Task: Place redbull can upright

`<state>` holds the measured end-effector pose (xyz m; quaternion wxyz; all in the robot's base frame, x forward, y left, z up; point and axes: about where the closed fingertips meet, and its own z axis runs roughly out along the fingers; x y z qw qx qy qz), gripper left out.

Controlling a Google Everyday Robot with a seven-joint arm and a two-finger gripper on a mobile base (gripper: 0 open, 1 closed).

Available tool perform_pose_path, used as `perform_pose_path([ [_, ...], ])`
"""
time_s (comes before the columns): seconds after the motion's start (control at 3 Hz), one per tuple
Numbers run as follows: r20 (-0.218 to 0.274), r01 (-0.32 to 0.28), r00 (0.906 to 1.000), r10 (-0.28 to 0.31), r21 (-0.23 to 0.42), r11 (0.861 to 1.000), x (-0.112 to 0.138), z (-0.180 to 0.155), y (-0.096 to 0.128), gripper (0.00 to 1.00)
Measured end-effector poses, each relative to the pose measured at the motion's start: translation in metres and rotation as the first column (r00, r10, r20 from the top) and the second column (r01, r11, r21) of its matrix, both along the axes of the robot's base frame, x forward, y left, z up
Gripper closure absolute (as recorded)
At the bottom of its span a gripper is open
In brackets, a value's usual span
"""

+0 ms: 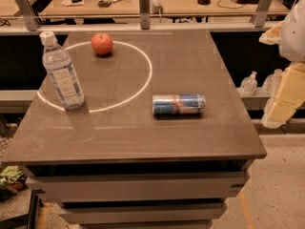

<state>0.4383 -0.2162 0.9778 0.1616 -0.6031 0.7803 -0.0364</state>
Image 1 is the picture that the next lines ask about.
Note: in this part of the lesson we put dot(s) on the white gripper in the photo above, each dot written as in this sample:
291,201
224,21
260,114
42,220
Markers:
294,37

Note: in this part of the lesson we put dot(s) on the red bull can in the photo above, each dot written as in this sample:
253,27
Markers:
178,104

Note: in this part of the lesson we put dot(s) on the small clear bottle right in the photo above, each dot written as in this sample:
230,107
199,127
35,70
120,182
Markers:
268,82

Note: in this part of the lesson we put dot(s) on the small clear bottle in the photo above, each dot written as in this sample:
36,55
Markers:
268,82
248,85

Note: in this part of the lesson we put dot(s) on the small clear bottle left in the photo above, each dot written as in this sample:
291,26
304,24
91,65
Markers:
248,85

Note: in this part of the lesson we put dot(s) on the white power strip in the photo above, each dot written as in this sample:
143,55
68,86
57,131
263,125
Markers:
156,6

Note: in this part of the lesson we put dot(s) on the red apple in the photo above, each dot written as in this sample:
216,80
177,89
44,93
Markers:
102,43

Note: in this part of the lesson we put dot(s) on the grey drawer cabinet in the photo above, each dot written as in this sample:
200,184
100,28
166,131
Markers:
182,200

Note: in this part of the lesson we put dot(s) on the black scissors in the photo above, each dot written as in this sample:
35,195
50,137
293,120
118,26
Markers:
107,3

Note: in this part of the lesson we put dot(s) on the clear plastic water bottle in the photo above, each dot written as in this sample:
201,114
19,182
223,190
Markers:
58,64

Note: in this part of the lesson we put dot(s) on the green snack package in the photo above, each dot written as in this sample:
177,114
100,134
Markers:
12,179

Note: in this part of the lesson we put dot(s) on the metal post right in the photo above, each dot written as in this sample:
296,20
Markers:
261,13

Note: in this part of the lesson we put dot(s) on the metal post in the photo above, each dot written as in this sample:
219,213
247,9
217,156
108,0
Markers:
261,13
30,19
144,9

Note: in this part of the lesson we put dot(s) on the metal post centre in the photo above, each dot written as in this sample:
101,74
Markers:
144,9

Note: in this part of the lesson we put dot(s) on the metal post left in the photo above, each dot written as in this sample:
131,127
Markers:
30,19

